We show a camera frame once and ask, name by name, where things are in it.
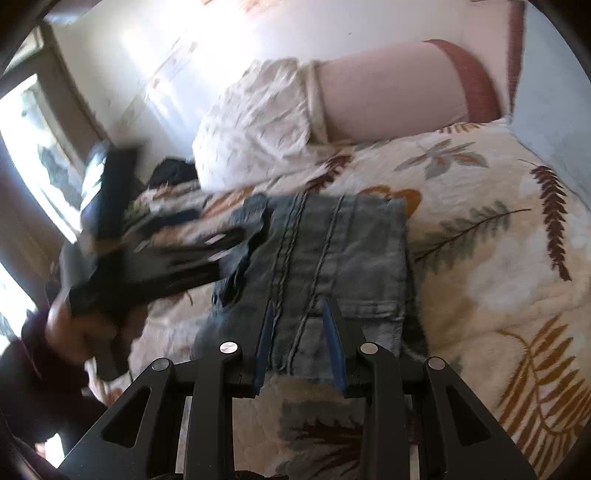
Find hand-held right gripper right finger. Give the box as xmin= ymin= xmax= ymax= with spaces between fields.
xmin=321 ymin=298 xmax=539 ymax=480

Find person's left hand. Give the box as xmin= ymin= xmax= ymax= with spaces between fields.
xmin=46 ymin=302 xmax=134 ymax=370

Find light blue quilt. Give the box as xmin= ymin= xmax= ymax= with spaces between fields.
xmin=510 ymin=4 xmax=591 ymax=204

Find dark cloth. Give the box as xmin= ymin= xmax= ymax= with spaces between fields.
xmin=148 ymin=158 xmax=199 ymax=190

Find light blue denim pants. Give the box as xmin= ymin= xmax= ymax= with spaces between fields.
xmin=194 ymin=191 xmax=428 ymax=384

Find wooden window frame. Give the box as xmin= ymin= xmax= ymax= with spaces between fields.
xmin=0 ymin=23 xmax=116 ymax=324

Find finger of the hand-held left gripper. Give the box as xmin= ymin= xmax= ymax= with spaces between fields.
xmin=148 ymin=258 xmax=234 ymax=303
xmin=131 ymin=222 xmax=269 ymax=264

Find person's left forearm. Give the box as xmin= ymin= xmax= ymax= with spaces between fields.
xmin=0 ymin=314 xmax=109 ymax=444

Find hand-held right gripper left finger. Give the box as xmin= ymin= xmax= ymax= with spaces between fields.
xmin=60 ymin=305 xmax=278 ymax=480

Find leaf print blanket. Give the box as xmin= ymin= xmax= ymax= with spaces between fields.
xmin=83 ymin=117 xmax=591 ymax=480

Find pink bolster cushion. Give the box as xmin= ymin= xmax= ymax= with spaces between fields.
xmin=314 ymin=39 xmax=502 ymax=141

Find white floral pillow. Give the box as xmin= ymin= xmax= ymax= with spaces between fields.
xmin=191 ymin=58 xmax=331 ymax=192

